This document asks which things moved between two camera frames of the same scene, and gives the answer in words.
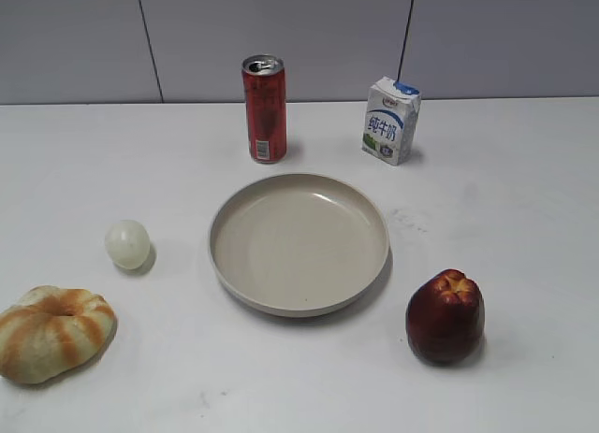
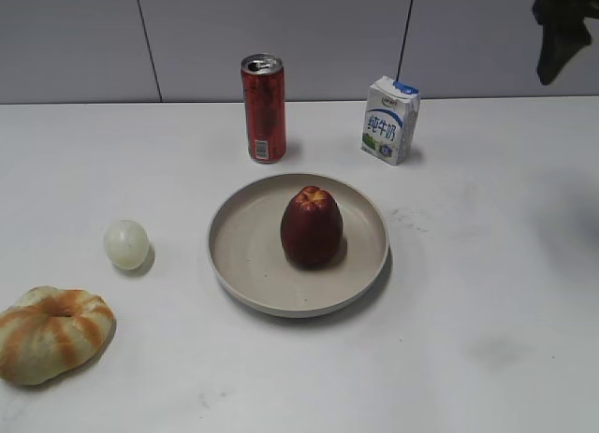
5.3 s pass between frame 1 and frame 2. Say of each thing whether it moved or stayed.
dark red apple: moved
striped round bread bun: stayed
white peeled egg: stayed
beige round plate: stayed
